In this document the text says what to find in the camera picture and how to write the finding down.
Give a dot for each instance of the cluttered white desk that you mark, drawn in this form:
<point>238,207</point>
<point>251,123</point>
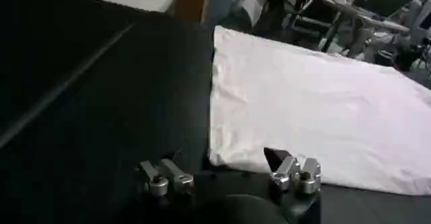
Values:
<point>357,11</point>

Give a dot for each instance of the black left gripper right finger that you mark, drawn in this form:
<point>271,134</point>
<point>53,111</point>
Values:
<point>289,169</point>

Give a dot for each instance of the black office chair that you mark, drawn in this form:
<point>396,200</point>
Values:
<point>274,3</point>

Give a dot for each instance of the white grey machine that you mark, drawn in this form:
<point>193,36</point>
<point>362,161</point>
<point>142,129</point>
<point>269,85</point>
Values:
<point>421,17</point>

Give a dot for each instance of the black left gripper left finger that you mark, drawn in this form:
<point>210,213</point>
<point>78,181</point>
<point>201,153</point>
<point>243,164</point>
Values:
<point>175,175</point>

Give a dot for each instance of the white printed t-shirt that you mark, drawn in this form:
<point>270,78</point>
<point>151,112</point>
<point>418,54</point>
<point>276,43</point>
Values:
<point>303,104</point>

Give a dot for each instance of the white paper sheet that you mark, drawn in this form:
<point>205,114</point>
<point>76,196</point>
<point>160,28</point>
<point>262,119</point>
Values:
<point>252,8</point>

